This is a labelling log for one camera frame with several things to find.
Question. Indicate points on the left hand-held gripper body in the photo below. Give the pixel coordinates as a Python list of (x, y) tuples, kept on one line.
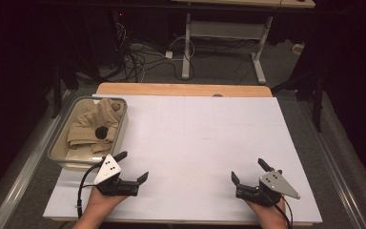
[(108, 170)]

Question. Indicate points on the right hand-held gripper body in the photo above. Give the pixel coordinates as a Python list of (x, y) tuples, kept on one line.
[(271, 187)]

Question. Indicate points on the person's right hand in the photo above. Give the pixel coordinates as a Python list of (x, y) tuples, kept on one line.
[(267, 212)]

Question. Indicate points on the person's left hand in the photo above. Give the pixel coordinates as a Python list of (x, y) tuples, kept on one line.
[(103, 203)]

